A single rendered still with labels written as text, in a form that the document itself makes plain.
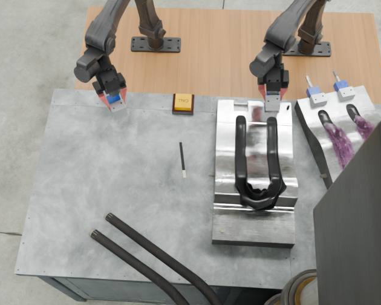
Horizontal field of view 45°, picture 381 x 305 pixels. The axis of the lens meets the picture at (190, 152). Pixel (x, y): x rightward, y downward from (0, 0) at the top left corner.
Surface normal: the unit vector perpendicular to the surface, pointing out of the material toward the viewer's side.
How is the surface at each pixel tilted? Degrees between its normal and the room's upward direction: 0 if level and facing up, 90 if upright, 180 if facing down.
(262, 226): 0
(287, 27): 13
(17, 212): 0
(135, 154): 0
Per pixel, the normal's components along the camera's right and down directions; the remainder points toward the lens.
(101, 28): -0.11, -0.22
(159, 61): 0.00, -0.43
